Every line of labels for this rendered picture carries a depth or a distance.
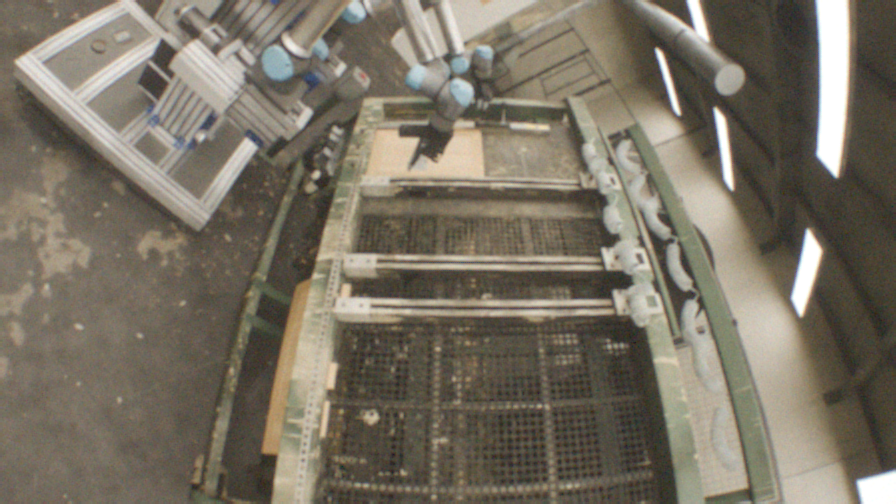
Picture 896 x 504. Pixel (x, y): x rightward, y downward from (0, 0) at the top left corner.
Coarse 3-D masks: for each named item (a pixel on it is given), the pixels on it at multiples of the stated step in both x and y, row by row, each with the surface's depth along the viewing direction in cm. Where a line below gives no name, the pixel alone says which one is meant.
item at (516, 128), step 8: (384, 128) 196; (392, 128) 196; (456, 128) 196; (464, 128) 196; (472, 128) 196; (480, 128) 196; (488, 128) 196; (496, 128) 196; (504, 128) 196; (512, 128) 195; (520, 128) 195; (528, 128) 195; (536, 128) 196
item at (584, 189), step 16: (608, 160) 151; (368, 176) 167; (384, 176) 167; (400, 176) 167; (416, 176) 167; (432, 176) 167; (448, 176) 167; (592, 176) 160; (368, 192) 167; (384, 192) 167; (400, 192) 167; (416, 192) 167; (432, 192) 167; (448, 192) 167; (464, 192) 167; (480, 192) 167; (496, 192) 167; (512, 192) 166; (528, 192) 166; (544, 192) 166; (560, 192) 165; (576, 192) 165; (592, 192) 165
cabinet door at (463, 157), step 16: (384, 144) 189; (400, 144) 190; (416, 144) 190; (448, 144) 190; (464, 144) 190; (480, 144) 189; (384, 160) 182; (400, 160) 182; (448, 160) 182; (464, 160) 182; (480, 160) 182; (464, 176) 175; (480, 176) 175
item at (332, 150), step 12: (336, 120) 190; (336, 132) 187; (348, 132) 197; (324, 144) 180; (336, 144) 188; (348, 144) 187; (324, 156) 176; (336, 156) 185; (324, 168) 176; (336, 168) 179; (324, 180) 170; (336, 180) 170; (312, 192) 183; (324, 192) 174
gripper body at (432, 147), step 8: (432, 128) 109; (440, 136) 113; (448, 136) 112; (424, 144) 113; (432, 144) 114; (440, 144) 115; (424, 152) 117; (432, 152) 116; (440, 152) 115; (432, 160) 117
